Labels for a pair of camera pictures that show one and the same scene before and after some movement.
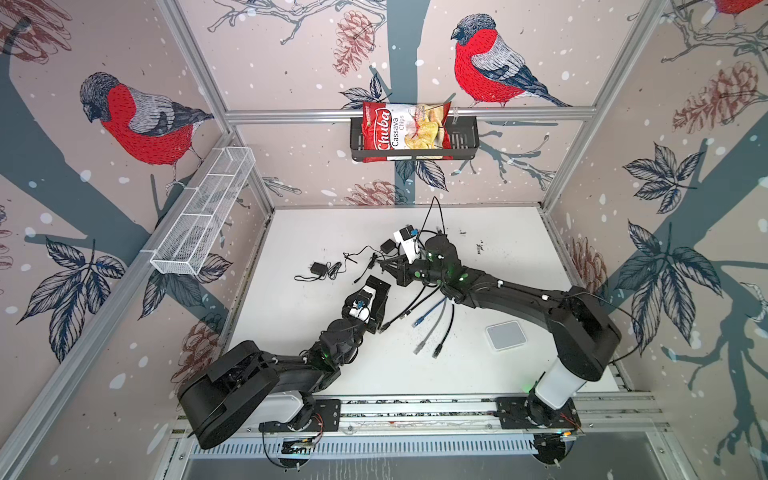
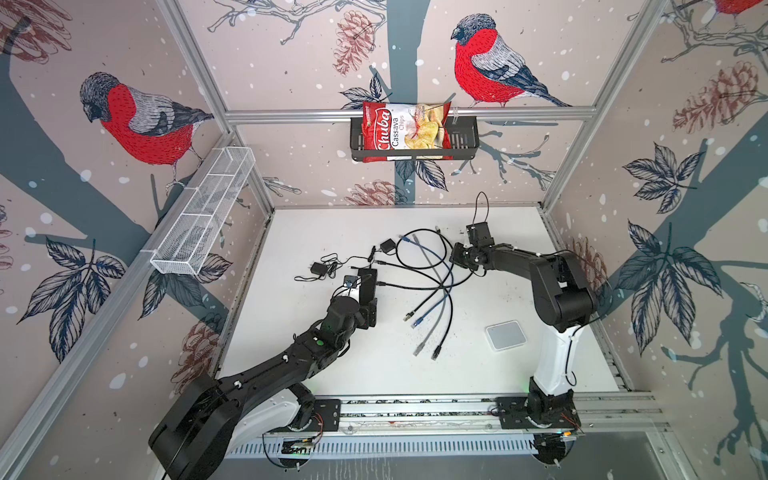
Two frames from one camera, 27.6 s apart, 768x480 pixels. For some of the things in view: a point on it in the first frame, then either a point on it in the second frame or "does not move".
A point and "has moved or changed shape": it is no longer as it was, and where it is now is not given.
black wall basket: [464, 143] does not move
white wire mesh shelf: [194, 228] does not move
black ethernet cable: [385, 325] has moved or changed shape
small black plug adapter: [388, 246] does not move
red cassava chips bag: [394, 126] does not move
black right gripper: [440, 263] to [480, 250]
